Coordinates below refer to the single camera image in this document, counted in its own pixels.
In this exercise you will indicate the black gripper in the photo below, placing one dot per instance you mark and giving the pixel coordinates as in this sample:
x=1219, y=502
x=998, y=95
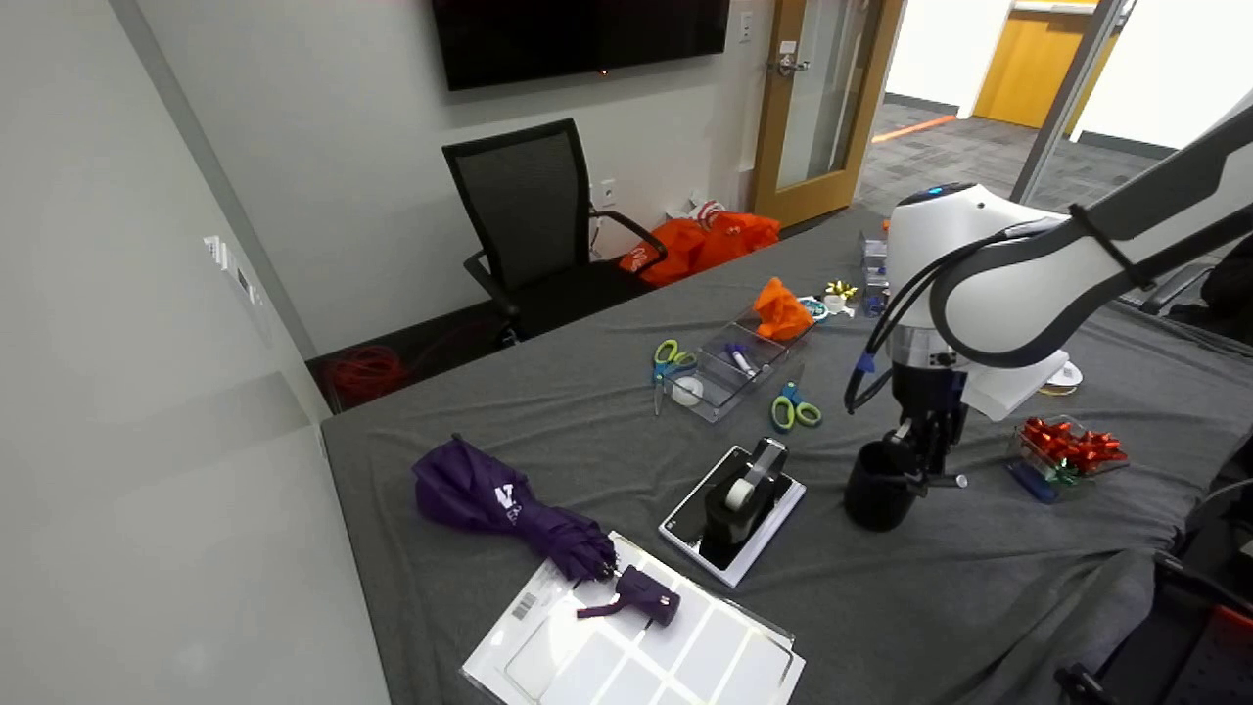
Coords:
x=934, y=407

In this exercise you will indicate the black marker pen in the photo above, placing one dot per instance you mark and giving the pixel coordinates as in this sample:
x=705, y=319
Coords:
x=945, y=479

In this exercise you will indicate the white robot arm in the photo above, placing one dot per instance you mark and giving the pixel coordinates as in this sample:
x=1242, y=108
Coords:
x=989, y=292

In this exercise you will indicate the black pen cup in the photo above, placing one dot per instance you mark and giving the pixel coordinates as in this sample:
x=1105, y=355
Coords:
x=882, y=487

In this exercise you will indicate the blue green scissors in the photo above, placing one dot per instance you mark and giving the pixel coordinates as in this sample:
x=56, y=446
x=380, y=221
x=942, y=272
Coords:
x=791, y=407

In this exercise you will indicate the orange cloth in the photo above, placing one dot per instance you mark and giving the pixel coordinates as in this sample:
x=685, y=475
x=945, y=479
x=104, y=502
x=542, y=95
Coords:
x=780, y=315

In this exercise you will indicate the black tape dispenser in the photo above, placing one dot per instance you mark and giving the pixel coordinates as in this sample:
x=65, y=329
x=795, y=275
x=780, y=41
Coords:
x=740, y=493

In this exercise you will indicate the white dispenser tray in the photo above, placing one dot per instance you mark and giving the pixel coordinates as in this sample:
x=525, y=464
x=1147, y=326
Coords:
x=684, y=527

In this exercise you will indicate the clear plastic organizer tray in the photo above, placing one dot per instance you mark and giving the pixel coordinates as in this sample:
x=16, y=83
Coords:
x=728, y=370

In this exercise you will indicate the grey table cloth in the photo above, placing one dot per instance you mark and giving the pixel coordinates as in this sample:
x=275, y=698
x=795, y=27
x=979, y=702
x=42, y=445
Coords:
x=976, y=595

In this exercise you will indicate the orange bag on floor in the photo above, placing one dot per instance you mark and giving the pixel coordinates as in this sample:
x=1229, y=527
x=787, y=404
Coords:
x=698, y=242

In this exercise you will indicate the wooden framed glass door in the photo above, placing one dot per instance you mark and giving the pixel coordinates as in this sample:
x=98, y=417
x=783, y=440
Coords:
x=822, y=83

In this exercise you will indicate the white label sheet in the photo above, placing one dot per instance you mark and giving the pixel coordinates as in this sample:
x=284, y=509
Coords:
x=647, y=635

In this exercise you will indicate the black office chair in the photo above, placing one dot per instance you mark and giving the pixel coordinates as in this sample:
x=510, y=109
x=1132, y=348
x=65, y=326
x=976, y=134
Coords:
x=530, y=210

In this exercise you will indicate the purple folded umbrella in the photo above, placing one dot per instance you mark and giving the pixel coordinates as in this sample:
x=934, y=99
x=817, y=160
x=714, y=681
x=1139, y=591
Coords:
x=474, y=492

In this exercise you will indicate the green handled scissors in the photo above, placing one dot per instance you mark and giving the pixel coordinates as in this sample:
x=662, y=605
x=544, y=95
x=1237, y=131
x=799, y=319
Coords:
x=667, y=357

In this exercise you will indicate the wall mounted black television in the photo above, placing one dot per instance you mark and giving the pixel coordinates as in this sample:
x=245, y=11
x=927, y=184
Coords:
x=513, y=41

